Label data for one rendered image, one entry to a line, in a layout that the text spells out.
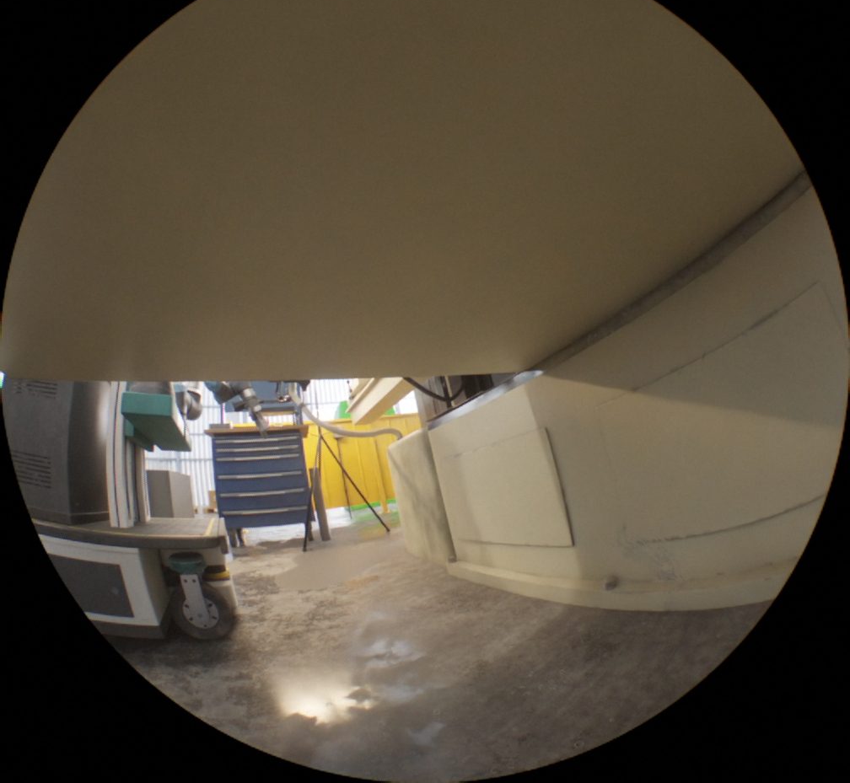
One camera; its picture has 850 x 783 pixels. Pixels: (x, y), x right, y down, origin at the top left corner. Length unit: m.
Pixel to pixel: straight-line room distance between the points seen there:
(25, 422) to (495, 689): 1.25
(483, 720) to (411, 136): 0.66
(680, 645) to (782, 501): 0.27
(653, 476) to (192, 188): 0.70
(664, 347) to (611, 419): 0.17
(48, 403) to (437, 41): 1.09
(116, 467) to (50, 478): 0.24
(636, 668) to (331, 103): 0.71
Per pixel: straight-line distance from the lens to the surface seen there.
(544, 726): 0.53
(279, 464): 2.46
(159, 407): 0.87
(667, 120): 0.30
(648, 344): 0.58
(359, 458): 3.73
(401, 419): 4.03
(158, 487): 1.83
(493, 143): 0.22
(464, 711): 0.58
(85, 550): 0.92
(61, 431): 1.03
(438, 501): 1.19
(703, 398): 0.56
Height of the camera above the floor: 0.42
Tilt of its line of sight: 21 degrees up
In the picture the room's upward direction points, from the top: 13 degrees counter-clockwise
